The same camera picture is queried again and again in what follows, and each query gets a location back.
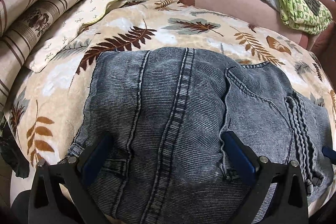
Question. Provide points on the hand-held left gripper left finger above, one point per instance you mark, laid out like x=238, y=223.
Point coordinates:
x=95, y=158

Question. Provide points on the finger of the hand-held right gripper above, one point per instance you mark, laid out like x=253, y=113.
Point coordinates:
x=330, y=153

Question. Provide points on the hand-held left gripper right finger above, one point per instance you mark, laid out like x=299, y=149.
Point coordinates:
x=239, y=155

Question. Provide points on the blue denim pants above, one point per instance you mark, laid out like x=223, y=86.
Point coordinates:
x=170, y=108

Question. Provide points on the dark cloth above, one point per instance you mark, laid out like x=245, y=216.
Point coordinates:
x=15, y=158

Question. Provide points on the cream leaf print blanket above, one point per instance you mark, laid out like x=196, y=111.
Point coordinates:
x=183, y=37

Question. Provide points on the green patterned folded quilt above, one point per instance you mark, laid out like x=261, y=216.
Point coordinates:
x=296, y=15

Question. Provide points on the cream floral pillow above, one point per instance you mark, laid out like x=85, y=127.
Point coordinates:
x=78, y=16

